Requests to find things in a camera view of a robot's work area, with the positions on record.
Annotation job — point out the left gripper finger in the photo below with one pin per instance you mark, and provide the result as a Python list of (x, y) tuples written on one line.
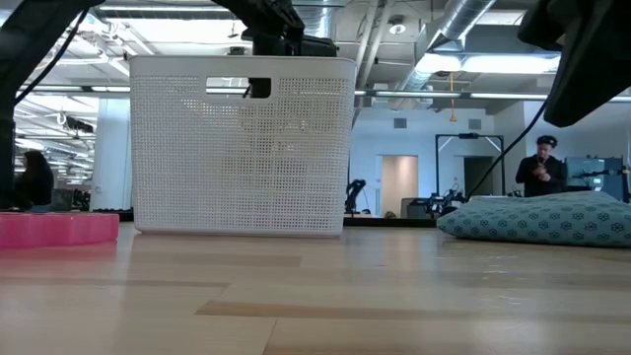
[(260, 88)]

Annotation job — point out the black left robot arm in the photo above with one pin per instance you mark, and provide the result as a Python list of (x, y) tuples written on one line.
[(29, 29)]

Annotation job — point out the black background robot arm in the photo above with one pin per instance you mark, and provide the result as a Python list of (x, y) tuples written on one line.
[(354, 192)]

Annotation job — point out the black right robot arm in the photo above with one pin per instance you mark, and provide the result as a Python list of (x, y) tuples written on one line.
[(591, 59)]

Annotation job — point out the white perforated plastic basket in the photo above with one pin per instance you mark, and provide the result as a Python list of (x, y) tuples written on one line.
[(236, 172)]

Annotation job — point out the person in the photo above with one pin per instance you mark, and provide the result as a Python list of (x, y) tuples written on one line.
[(34, 182), (539, 177)]

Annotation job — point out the pink round pill organizer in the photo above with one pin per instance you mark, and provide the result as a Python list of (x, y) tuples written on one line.
[(59, 229)]

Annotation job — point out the teal patterned fabric pouch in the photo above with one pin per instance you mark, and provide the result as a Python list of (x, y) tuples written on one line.
[(542, 222)]

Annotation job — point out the computer monitor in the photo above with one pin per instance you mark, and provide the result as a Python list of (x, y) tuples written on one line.
[(591, 177)]

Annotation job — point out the black metal table frame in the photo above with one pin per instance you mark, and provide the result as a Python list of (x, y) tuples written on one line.
[(389, 223)]

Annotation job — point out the silver ventilation duct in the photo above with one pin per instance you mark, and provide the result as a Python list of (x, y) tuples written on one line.
[(463, 15)]

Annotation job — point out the black background station frame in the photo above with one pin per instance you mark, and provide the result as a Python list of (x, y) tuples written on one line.
[(468, 136)]

